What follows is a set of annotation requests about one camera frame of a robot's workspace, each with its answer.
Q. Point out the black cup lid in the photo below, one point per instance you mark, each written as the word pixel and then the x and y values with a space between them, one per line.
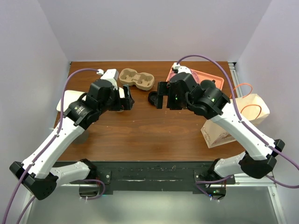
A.
pixel 152 97

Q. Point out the dark green mug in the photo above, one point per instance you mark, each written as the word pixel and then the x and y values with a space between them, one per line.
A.
pixel 205 84

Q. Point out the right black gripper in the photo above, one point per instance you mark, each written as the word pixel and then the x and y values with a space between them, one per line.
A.
pixel 164 88

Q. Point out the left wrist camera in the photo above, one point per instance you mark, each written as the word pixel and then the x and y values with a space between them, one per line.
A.
pixel 110 74

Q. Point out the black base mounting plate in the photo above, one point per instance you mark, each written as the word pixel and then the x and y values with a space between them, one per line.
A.
pixel 173 176

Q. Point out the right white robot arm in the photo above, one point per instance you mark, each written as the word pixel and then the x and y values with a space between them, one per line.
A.
pixel 206 100

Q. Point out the cardboard cup carrier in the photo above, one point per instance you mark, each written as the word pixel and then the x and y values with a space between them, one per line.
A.
pixel 143 81

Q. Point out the pink plastic tray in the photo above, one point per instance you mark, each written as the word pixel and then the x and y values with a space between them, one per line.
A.
pixel 200 76

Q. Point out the aluminium frame rails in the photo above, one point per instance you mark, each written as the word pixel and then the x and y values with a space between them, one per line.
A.
pixel 245 134

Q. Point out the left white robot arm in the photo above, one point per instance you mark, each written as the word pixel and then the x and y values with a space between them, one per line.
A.
pixel 37 173

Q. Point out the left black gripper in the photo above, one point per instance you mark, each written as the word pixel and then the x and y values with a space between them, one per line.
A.
pixel 129 101

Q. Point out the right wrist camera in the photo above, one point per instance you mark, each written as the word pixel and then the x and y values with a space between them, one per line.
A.
pixel 177 68

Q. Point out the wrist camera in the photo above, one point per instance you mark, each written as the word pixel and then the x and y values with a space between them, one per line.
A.
pixel 177 68
pixel 110 74

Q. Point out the white rectangular plate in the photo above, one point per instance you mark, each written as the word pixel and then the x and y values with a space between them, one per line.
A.
pixel 71 96

